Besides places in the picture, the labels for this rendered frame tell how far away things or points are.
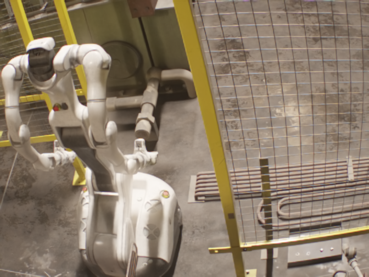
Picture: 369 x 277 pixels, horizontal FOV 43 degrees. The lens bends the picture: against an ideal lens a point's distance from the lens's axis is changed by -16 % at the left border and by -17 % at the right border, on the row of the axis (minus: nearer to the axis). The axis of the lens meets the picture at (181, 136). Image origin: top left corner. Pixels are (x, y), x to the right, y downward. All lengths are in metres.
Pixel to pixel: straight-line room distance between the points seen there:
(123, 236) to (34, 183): 1.29
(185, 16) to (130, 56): 2.29
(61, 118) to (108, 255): 0.78
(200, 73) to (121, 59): 2.20
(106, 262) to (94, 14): 1.84
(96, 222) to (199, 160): 1.01
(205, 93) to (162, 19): 1.95
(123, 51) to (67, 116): 1.63
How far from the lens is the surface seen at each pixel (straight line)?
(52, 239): 3.39
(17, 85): 2.27
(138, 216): 2.89
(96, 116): 2.04
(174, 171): 3.46
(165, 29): 3.73
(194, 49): 1.67
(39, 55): 2.07
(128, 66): 3.93
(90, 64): 2.03
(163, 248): 2.81
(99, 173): 2.69
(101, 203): 2.77
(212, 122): 1.87
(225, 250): 2.51
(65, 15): 3.26
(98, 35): 3.85
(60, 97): 2.23
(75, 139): 2.38
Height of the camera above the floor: 2.51
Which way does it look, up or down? 43 degrees down
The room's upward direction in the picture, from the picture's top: 16 degrees counter-clockwise
